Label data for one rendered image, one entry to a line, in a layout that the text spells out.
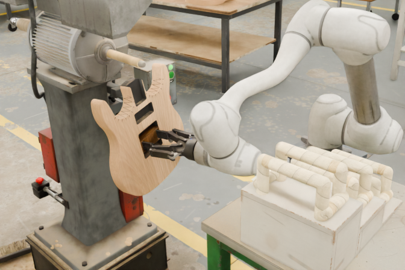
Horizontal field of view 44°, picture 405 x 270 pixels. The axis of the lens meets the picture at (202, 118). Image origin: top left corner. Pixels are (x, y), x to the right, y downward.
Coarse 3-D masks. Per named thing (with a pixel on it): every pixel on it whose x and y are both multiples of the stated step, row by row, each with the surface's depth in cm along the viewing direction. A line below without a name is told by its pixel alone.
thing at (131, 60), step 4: (108, 52) 185; (112, 52) 184; (116, 52) 183; (120, 52) 183; (108, 56) 186; (112, 56) 184; (116, 56) 182; (120, 56) 181; (124, 56) 180; (128, 56) 179; (132, 56) 179; (120, 60) 182; (124, 60) 180; (128, 60) 178; (132, 60) 177; (136, 60) 175; (132, 64) 177; (136, 64) 175
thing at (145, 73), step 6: (156, 60) 219; (162, 60) 219; (168, 60) 218; (150, 66) 212; (174, 66) 217; (138, 72) 211; (144, 72) 208; (150, 72) 208; (174, 72) 218; (138, 78) 213; (144, 78) 210; (150, 78) 209; (174, 78) 219; (144, 84) 211; (150, 84) 210; (174, 84) 220; (174, 90) 221; (174, 96) 222; (114, 102) 226; (174, 102) 223
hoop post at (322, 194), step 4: (316, 188) 114; (320, 188) 113; (324, 188) 112; (328, 188) 113; (316, 192) 114; (320, 192) 113; (324, 192) 113; (328, 192) 113; (316, 196) 115; (320, 196) 114; (324, 196) 113; (328, 196) 114; (316, 200) 115; (320, 200) 114; (324, 200) 114; (328, 200) 114; (316, 204) 115; (320, 204) 114; (324, 204) 114; (328, 204) 115; (316, 208) 116; (320, 208) 115; (324, 208) 115; (316, 212) 116; (320, 212) 115; (316, 216) 116; (320, 216) 116; (320, 220) 116; (324, 220) 116
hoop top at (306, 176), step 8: (264, 160) 122; (272, 160) 121; (280, 160) 120; (272, 168) 121; (280, 168) 119; (288, 168) 118; (296, 168) 117; (288, 176) 118; (296, 176) 116; (304, 176) 115; (312, 176) 114; (320, 176) 114; (312, 184) 114; (320, 184) 112; (328, 184) 112
